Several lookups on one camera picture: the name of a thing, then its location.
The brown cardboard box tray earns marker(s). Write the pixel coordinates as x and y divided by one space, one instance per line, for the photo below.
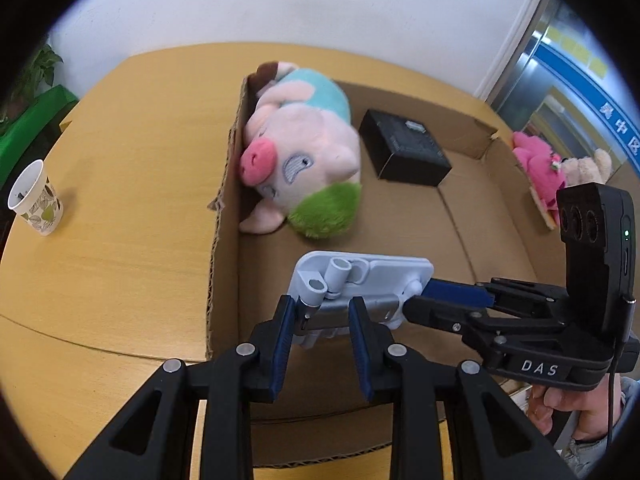
479 223

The pink pig plush toy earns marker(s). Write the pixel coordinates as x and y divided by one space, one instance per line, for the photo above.
300 153

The person's right hand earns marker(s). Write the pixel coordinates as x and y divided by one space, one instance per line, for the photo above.
598 409

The small black box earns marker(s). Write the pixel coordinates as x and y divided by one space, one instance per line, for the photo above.
402 150

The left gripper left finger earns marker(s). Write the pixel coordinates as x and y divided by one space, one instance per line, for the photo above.
273 341

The beige plush toy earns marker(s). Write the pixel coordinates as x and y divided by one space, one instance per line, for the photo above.
590 169

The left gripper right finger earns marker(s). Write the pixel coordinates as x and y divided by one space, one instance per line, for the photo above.
370 340

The white folding phone stand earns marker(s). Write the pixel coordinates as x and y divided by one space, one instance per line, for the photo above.
323 283

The green covered side table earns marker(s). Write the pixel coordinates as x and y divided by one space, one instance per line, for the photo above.
46 107

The patterned paper cup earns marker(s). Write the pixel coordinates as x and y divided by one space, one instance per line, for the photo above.
34 199

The large potted green plant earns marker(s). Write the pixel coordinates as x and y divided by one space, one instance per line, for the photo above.
38 70

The yellow sticky notes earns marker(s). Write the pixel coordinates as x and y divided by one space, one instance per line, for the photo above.
576 50

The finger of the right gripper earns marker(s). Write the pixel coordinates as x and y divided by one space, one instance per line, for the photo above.
445 316
473 296

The pink bear plush toy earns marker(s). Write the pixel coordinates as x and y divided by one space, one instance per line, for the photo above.
543 167

